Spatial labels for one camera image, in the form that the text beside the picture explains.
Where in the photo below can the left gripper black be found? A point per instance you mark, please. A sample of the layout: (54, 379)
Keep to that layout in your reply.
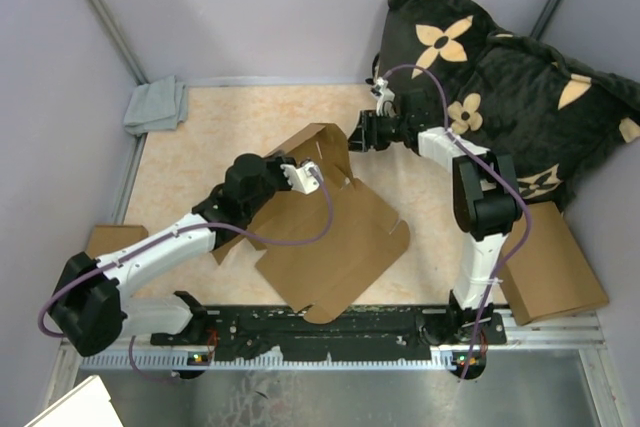
(276, 164)

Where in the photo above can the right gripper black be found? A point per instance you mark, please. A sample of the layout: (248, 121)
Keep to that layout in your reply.
(366, 137)

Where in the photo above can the brown cardboard box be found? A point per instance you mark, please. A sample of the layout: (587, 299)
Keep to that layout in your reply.
(326, 248)

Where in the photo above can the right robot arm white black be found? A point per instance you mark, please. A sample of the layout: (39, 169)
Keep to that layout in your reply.
(484, 207)

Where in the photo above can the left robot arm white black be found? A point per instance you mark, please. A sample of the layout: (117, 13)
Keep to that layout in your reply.
(93, 303)

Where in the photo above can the folded cardboard box left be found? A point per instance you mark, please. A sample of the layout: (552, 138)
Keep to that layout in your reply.
(105, 239)

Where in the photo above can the folded cardboard box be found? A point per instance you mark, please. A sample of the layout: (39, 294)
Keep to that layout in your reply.
(549, 276)
(105, 239)

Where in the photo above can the folded cardboard box right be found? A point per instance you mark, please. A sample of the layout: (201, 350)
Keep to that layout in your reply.
(549, 276)

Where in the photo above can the grey folded cloth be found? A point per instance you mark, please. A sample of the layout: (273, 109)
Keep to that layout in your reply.
(158, 106)

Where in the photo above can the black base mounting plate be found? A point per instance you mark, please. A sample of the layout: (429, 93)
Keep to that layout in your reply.
(361, 333)

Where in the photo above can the black floral plush pillow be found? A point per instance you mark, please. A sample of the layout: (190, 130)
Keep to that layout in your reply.
(558, 118)

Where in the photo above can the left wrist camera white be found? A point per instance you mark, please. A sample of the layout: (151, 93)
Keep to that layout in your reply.
(305, 178)

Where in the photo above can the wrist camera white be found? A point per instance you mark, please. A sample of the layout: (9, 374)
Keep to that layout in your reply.
(384, 98)
(305, 178)

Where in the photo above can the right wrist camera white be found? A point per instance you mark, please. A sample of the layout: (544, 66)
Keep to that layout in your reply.
(384, 98)

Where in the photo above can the aluminium rail frame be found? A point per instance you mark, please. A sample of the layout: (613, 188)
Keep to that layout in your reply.
(374, 366)

